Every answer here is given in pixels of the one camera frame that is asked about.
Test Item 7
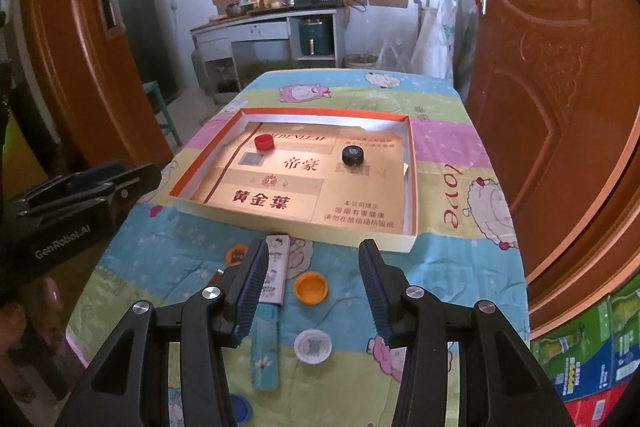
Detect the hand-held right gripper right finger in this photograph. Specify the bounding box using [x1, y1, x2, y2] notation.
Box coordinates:
[358, 238, 576, 427]

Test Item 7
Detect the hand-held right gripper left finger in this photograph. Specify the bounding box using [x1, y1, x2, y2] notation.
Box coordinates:
[55, 238, 271, 427]

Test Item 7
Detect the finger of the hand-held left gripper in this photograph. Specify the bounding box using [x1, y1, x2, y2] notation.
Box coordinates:
[20, 163, 163, 222]
[10, 160, 133, 208]

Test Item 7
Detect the clear plastic box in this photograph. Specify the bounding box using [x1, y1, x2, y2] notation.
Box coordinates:
[257, 234, 290, 306]

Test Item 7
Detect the gold cardboard tray orange rim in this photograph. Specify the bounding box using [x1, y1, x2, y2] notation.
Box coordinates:
[169, 108, 418, 254]

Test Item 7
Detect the white bottle cap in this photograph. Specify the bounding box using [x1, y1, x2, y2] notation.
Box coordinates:
[294, 329, 332, 365]

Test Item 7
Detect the blue bottle cap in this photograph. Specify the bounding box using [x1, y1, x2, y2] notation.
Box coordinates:
[229, 394, 252, 424]

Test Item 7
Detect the person's left hand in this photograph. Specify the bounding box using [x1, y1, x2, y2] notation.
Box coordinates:
[0, 274, 76, 403]

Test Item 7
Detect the orange bottle cap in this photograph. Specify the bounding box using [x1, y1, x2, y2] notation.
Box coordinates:
[293, 272, 329, 305]
[224, 245, 249, 268]

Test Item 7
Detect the green wooden stool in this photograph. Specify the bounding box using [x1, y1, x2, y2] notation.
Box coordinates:
[142, 80, 183, 148]

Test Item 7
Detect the printed sheep blanket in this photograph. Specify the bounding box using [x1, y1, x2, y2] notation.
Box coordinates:
[65, 69, 531, 427]

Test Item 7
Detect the wooden door with lock plate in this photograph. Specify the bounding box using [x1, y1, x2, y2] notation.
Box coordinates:
[20, 0, 173, 170]

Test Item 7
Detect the dark green board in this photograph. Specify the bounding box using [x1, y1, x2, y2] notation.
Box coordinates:
[117, 0, 180, 105]

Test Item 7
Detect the grey kitchen desk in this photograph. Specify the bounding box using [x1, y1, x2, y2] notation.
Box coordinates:
[189, 7, 348, 90]

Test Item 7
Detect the green beer carton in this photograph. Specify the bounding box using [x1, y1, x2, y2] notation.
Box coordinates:
[607, 274, 640, 383]
[530, 299, 618, 403]

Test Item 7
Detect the green air fryer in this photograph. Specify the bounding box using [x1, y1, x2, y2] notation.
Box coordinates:
[299, 18, 335, 58]

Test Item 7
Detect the white bucket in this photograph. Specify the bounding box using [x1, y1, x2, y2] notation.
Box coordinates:
[344, 53, 378, 70]

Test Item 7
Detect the white woven sack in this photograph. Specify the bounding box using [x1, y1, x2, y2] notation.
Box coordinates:
[412, 0, 476, 80]

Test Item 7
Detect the carved wooden door with handle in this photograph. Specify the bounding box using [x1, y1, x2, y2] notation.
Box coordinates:
[462, 0, 640, 333]

